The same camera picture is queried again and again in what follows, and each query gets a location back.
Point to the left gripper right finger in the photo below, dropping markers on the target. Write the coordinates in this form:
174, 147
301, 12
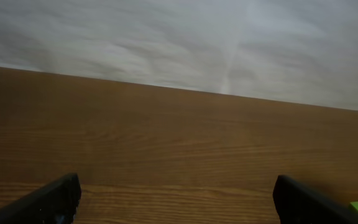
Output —
306, 207

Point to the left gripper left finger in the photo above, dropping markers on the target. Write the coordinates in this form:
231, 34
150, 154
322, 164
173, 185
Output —
42, 207

